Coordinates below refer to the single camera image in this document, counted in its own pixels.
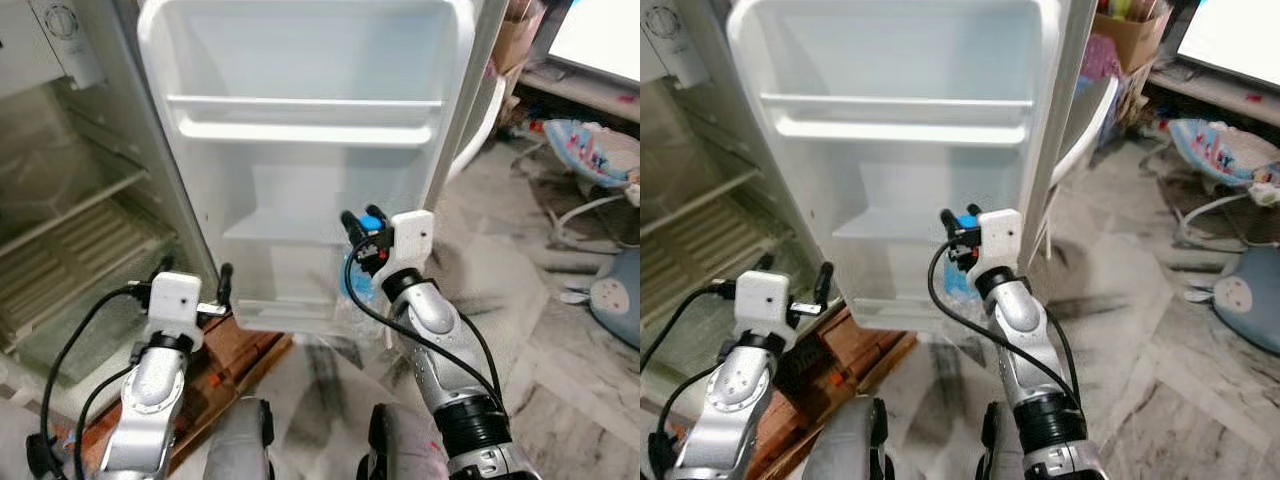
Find clear bottle with blue cap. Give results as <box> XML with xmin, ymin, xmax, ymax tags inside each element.
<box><xmin>938</xmin><ymin>210</ymin><xmax>987</xmax><ymax>309</ymax></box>
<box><xmin>337</xmin><ymin>208</ymin><xmax>393</xmax><ymax>328</ymax></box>

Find translucent deep fridge door shelf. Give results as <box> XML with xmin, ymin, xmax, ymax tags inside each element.
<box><xmin>222</xmin><ymin>215</ymin><xmax>446</xmax><ymax>333</ymax></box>
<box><xmin>828</xmin><ymin>212</ymin><xmax>1031</xmax><ymax>331</ymax></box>

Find white fridge interior shelf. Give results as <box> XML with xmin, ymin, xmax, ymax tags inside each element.
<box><xmin>0</xmin><ymin>167</ymin><xmax>153</xmax><ymax>263</ymax></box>
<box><xmin>640</xmin><ymin>167</ymin><xmax>761</xmax><ymax>246</ymax></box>

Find white narrow fridge door shelf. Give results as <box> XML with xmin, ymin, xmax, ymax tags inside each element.
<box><xmin>760</xmin><ymin>93</ymin><xmax>1038</xmax><ymax>149</ymax></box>
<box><xmin>163</xmin><ymin>93</ymin><xmax>448</xmax><ymax>149</ymax></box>

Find silver fridge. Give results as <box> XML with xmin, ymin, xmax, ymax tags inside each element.
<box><xmin>0</xmin><ymin>0</ymin><xmax>513</xmax><ymax>406</ymax></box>
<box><xmin>640</xmin><ymin>0</ymin><xmax>1101</xmax><ymax>401</ymax></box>

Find white fridge thermostat box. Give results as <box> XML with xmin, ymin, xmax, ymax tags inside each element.
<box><xmin>28</xmin><ymin>0</ymin><xmax>108</xmax><ymax>89</ymax></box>
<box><xmin>640</xmin><ymin>0</ymin><xmax>713</xmax><ymax>89</ymax></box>

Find red brick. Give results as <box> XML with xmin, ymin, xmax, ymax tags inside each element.
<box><xmin>820</xmin><ymin>305</ymin><xmax>919</xmax><ymax>386</ymax></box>
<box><xmin>190</xmin><ymin>318</ymin><xmax>294</xmax><ymax>381</ymax></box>

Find grey robot left leg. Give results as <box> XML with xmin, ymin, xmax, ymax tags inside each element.
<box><xmin>800</xmin><ymin>397</ymin><xmax>893</xmax><ymax>480</ymax></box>
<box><xmin>203</xmin><ymin>397</ymin><xmax>278</xmax><ymax>480</ymax></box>

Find blue grey plastic baby seat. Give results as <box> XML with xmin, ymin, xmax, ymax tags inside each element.
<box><xmin>1183</xmin><ymin>245</ymin><xmax>1280</xmax><ymax>358</ymax></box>
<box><xmin>560</xmin><ymin>247</ymin><xmax>641</xmax><ymax>353</ymax></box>

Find colourful baby bouncer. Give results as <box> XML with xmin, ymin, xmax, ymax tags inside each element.
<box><xmin>508</xmin><ymin>117</ymin><xmax>641</xmax><ymax>253</ymax></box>
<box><xmin>1150</xmin><ymin>117</ymin><xmax>1280</xmax><ymax>253</ymax></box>

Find brown cardboard box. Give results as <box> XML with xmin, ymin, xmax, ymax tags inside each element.
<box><xmin>492</xmin><ymin>0</ymin><xmax>548</xmax><ymax>79</ymax></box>
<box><xmin>1093</xmin><ymin>0</ymin><xmax>1173</xmax><ymax>76</ymax></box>

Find white television stand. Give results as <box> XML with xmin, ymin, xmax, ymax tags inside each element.
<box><xmin>1145</xmin><ymin>65</ymin><xmax>1280</xmax><ymax>133</ymax></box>
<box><xmin>518</xmin><ymin>60</ymin><xmax>641</xmax><ymax>129</ymax></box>

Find bright television screen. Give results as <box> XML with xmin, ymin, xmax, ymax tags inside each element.
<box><xmin>547</xmin><ymin>0</ymin><xmax>641</xmax><ymax>83</ymax></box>
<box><xmin>1175</xmin><ymin>0</ymin><xmax>1280</xmax><ymax>89</ymax></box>

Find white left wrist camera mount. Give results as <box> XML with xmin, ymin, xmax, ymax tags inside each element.
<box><xmin>734</xmin><ymin>271</ymin><xmax>794</xmax><ymax>339</ymax></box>
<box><xmin>143</xmin><ymin>271</ymin><xmax>204</xmax><ymax>341</ymax></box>

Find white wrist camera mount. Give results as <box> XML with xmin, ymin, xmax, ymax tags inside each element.
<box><xmin>143</xmin><ymin>271</ymin><xmax>204</xmax><ymax>341</ymax></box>
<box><xmin>974</xmin><ymin>207</ymin><xmax>1025</xmax><ymax>279</ymax></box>
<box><xmin>384</xmin><ymin>209</ymin><xmax>438</xmax><ymax>281</ymax></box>
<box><xmin>734</xmin><ymin>271</ymin><xmax>794</xmax><ymax>339</ymax></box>

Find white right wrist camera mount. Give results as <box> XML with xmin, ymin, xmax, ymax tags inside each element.
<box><xmin>384</xmin><ymin>209</ymin><xmax>438</xmax><ymax>281</ymax></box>
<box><xmin>974</xmin><ymin>207</ymin><xmax>1025</xmax><ymax>279</ymax></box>

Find long black left arm cable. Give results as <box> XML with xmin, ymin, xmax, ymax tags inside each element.
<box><xmin>25</xmin><ymin>283</ymin><xmax>153</xmax><ymax>480</ymax></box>
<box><xmin>640</xmin><ymin>283</ymin><xmax>741</xmax><ymax>471</ymax></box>

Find white curved fridge door handle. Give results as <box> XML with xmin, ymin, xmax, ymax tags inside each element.
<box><xmin>445</xmin><ymin>70</ymin><xmax>508</xmax><ymax>188</ymax></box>
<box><xmin>1045</xmin><ymin>72</ymin><xmax>1121</xmax><ymax>193</ymax></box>

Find short black right arm cable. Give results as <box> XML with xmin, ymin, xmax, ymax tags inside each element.
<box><xmin>1043</xmin><ymin>310</ymin><xmax>1085</xmax><ymax>401</ymax></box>
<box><xmin>458</xmin><ymin>312</ymin><xmax>508</xmax><ymax>406</ymax></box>

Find short black arm cable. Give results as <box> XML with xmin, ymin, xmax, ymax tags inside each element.
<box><xmin>1043</xmin><ymin>310</ymin><xmax>1085</xmax><ymax>401</ymax></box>
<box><xmin>458</xmin><ymin>312</ymin><xmax>508</xmax><ymax>406</ymax></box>
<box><xmin>660</xmin><ymin>362</ymin><xmax>721</xmax><ymax>480</ymax></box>
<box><xmin>74</xmin><ymin>362</ymin><xmax>136</xmax><ymax>480</ymax></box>

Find short black left arm cable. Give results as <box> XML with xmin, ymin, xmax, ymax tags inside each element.
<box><xmin>74</xmin><ymin>362</ymin><xmax>136</xmax><ymax>480</ymax></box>
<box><xmin>660</xmin><ymin>362</ymin><xmax>721</xmax><ymax>480</ymax></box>

